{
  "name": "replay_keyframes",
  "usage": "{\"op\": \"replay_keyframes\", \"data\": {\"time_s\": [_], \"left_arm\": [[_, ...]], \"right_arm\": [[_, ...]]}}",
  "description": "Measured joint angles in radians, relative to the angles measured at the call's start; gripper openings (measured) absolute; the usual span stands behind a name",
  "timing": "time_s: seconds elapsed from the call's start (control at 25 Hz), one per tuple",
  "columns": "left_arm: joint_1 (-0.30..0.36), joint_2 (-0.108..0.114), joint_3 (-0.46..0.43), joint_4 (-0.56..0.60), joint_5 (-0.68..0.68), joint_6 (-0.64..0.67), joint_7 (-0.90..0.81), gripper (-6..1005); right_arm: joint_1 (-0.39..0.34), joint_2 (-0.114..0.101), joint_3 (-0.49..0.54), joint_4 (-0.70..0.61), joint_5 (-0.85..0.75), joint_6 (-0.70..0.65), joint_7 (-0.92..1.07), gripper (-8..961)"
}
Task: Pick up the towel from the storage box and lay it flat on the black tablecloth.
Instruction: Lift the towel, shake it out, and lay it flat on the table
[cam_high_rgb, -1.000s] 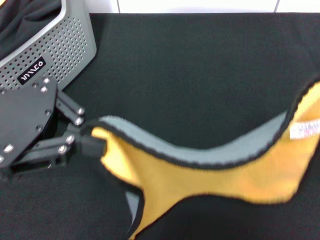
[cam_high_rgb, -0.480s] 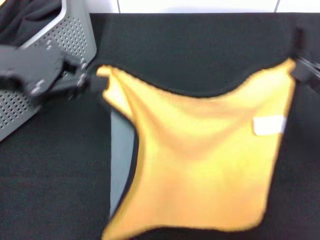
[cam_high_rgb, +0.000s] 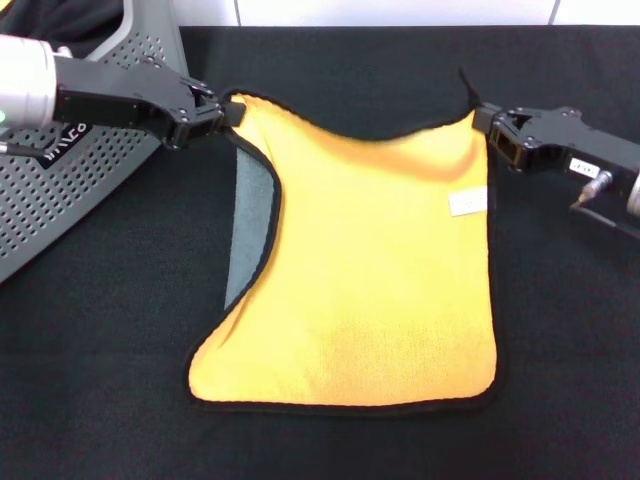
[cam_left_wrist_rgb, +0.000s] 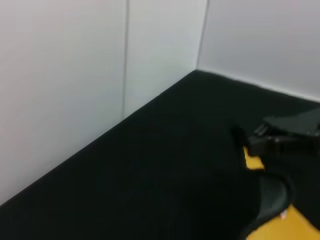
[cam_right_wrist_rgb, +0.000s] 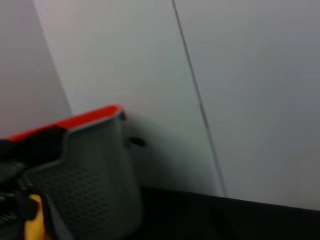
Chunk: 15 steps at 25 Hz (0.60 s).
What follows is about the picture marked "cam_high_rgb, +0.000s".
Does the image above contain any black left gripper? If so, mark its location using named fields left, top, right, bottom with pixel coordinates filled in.
left=52, top=55, right=246, bottom=150

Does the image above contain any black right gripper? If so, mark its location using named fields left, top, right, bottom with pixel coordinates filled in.
left=472, top=102, right=640, bottom=199

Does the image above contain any yellow grey towel black trim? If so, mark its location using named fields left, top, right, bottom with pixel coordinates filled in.
left=180, top=67, right=504, bottom=419

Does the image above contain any black cloth box lining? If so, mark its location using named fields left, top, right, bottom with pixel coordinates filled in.
left=0, top=0, right=126, bottom=46

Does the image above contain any grey perforated storage box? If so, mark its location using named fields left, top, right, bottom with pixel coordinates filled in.
left=0, top=0, right=190, bottom=286

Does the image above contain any right gripper cable silver plug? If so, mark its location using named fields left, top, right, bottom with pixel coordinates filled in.
left=567, top=169, right=640, bottom=236

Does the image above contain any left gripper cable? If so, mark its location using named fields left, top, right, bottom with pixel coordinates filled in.
left=0, top=141, right=54, bottom=157

